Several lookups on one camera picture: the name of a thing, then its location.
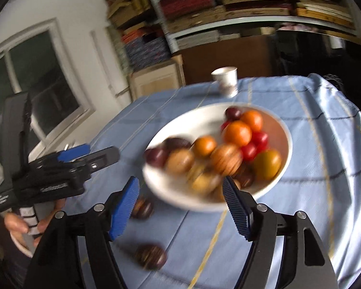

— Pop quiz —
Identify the stack of flat patterned boxes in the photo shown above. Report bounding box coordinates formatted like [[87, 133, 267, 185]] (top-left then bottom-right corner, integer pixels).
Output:
[[147, 0, 357, 49]]

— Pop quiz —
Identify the orange tangerine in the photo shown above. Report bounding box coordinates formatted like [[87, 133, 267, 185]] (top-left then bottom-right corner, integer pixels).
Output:
[[223, 121, 252, 147]]

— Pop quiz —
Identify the white paper cup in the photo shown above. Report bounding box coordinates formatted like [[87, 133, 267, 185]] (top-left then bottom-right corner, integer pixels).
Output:
[[211, 66, 239, 98]]

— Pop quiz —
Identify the small orange tomato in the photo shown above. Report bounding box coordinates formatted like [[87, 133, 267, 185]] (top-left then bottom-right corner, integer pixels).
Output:
[[240, 110, 264, 133]]

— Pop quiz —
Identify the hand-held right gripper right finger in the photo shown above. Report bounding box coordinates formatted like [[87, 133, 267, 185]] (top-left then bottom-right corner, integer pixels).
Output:
[[222, 177, 339, 289]]

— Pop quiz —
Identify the yellow-green tomato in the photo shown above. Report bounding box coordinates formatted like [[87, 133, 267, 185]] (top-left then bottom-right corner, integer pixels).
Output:
[[253, 150, 282, 181]]

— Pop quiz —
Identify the white plate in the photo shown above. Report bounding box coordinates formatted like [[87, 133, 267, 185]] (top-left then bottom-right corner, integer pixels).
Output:
[[141, 102, 293, 212]]

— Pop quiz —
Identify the white leaning strip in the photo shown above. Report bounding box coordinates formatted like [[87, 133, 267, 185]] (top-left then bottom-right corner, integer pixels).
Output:
[[90, 30, 130, 97]]

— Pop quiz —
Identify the stack of cardboard boxes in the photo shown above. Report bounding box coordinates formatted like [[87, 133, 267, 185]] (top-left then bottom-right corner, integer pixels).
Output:
[[105, 0, 152, 29]]

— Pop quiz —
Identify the wooden picture frame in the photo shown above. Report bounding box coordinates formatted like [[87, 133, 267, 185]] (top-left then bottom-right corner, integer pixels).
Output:
[[129, 55, 185, 101]]

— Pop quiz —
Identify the brown wooden board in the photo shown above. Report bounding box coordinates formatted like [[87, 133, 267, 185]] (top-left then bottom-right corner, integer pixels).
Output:
[[180, 38, 273, 85]]

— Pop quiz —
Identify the stack of blue patterned boxes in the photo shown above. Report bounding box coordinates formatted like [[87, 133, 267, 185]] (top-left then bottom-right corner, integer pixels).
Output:
[[122, 32, 172, 73]]

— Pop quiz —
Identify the striped tan pepino melon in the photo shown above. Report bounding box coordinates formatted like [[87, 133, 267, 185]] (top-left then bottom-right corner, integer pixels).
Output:
[[210, 143, 244, 177]]

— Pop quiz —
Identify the person's left hand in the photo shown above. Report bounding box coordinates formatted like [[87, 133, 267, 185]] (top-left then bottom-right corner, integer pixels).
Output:
[[4, 200, 65, 250]]

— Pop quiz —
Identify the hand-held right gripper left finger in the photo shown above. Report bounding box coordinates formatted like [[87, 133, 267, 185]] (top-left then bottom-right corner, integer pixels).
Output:
[[24, 176, 140, 289]]

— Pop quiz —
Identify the blue checked tablecloth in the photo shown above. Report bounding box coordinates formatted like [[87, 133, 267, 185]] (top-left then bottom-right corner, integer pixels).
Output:
[[69, 74, 361, 289]]

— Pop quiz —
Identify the tan passion fruit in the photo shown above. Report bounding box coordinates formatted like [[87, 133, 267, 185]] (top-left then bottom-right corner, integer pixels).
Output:
[[191, 171, 222, 196], [165, 150, 195, 174]]

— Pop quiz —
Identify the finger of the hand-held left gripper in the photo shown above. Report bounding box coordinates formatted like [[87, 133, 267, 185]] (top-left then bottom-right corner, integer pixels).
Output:
[[77, 146, 121, 176], [29, 144, 91, 170]]

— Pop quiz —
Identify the dark purple plum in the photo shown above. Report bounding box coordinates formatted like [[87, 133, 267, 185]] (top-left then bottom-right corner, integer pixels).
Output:
[[225, 107, 243, 121], [144, 147, 169, 167]]

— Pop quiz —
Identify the white framed window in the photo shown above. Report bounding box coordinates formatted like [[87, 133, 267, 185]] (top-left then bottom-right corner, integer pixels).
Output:
[[0, 20, 94, 157]]

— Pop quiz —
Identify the white metal shelf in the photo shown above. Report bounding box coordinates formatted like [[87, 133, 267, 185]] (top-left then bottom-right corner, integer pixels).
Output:
[[141, 0, 361, 52]]

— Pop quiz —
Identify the yellow-orange tomato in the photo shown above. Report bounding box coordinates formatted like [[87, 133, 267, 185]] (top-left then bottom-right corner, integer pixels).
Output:
[[193, 136, 218, 158]]

